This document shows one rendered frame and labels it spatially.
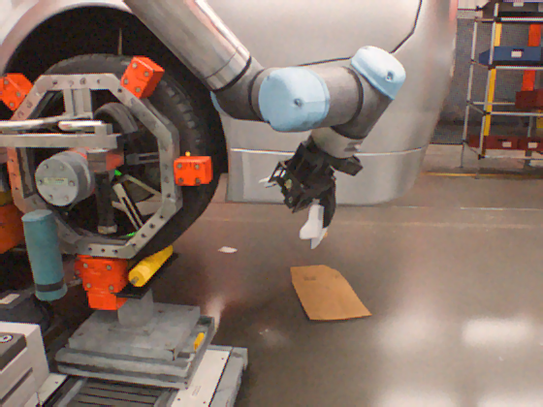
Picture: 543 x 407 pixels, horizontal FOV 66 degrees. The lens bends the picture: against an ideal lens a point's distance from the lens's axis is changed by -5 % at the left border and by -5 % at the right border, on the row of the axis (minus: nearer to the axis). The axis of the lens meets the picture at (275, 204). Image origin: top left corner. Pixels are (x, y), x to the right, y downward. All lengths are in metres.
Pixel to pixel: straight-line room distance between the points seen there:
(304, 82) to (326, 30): 0.72
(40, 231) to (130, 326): 0.54
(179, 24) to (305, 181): 0.29
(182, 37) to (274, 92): 0.13
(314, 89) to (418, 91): 0.78
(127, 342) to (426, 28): 1.37
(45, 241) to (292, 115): 0.99
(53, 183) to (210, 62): 0.76
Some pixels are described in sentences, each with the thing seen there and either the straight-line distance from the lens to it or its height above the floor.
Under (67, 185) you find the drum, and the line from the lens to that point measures 1.22.
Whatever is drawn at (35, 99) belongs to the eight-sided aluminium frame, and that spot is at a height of 1.06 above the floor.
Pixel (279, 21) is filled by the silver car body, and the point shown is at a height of 1.25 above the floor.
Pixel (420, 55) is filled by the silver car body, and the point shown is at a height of 1.17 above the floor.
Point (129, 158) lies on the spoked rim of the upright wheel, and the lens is 1.40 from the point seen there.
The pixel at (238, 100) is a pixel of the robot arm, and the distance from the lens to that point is 0.60.
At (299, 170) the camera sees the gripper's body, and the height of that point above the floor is 0.97.
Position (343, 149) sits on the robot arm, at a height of 1.01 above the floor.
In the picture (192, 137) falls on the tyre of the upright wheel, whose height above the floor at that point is 0.94.
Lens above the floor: 1.11
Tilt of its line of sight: 17 degrees down
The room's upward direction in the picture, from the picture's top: straight up
